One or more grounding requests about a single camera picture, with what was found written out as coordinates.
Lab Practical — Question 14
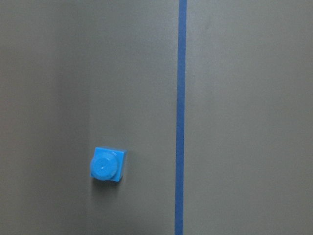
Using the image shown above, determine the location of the small blue block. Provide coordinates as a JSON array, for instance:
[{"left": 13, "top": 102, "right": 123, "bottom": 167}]
[{"left": 89, "top": 146, "right": 128, "bottom": 182}]

